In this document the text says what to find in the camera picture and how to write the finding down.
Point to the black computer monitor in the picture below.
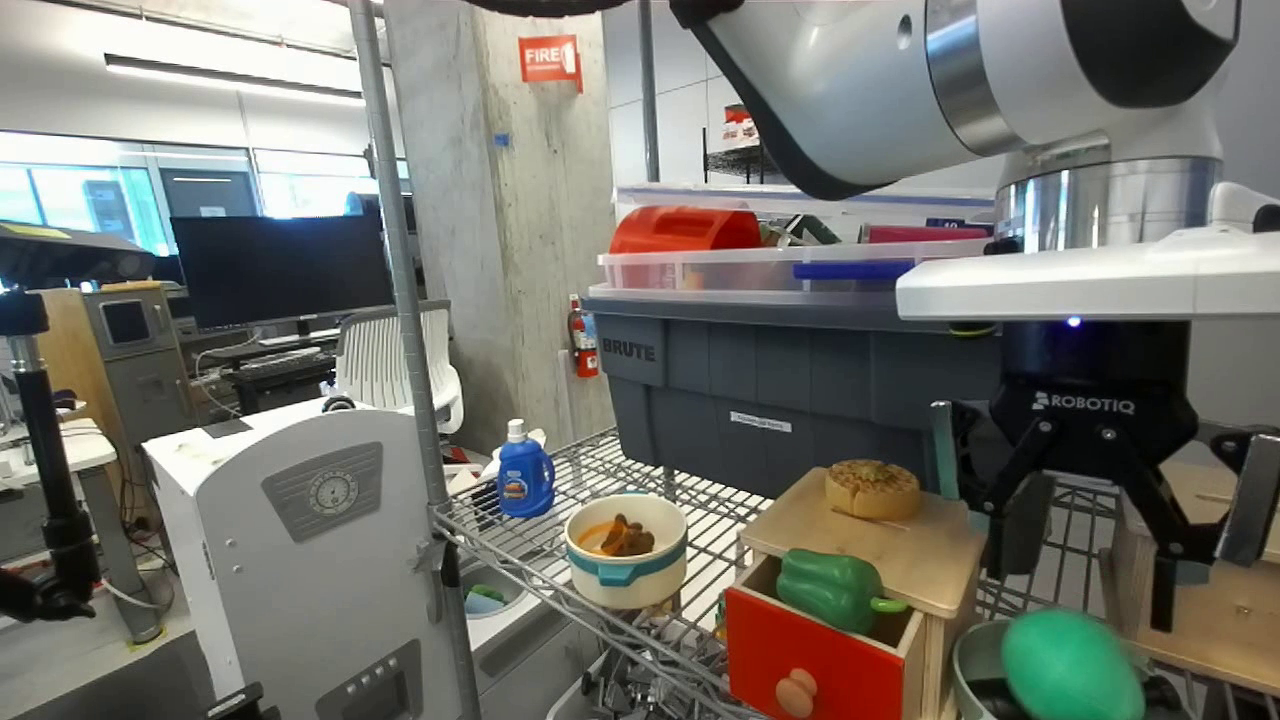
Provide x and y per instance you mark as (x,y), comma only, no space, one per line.
(285,267)

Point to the blue detergent bottle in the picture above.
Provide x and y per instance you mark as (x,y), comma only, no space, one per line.
(525,477)

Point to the green pepper plush toy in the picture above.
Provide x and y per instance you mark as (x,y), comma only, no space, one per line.
(832,586)

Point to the beige cabinet machine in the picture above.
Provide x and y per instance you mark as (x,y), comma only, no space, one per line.
(123,360)

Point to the long ceiling light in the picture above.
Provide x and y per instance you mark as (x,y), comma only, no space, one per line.
(226,77)

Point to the white office chair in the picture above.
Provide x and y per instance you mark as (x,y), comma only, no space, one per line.
(387,364)

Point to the green plastic cup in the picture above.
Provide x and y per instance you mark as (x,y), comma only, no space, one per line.
(1065,667)

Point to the brown toy food piece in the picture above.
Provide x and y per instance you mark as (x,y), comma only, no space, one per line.
(624,537)

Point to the white air purifier machine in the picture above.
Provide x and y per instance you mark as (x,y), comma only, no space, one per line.
(293,560)

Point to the red fire extinguisher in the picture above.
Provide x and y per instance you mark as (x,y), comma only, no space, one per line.
(580,343)

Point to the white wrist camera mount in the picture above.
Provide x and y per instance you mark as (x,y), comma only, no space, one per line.
(1094,281)

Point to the yellow round plush toy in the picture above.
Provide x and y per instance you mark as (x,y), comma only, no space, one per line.
(874,491)

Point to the wooden box with red drawer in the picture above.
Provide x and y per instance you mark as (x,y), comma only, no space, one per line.
(812,667)

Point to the black camera stand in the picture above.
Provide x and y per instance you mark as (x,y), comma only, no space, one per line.
(46,455)

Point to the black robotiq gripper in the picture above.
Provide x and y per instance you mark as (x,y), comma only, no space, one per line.
(1087,392)

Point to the red wall sign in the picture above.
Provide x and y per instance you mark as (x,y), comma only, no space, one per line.
(548,62)

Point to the clear plastic storage bin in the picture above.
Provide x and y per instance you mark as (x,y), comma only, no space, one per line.
(721,268)

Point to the orange red plastic container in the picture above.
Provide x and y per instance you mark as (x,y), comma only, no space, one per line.
(681,230)

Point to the mint green pot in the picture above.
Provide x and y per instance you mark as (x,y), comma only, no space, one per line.
(972,667)

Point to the white bowl with teal band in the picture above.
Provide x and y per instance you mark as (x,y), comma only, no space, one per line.
(624,575)

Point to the grey brute storage tote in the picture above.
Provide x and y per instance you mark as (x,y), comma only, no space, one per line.
(774,374)

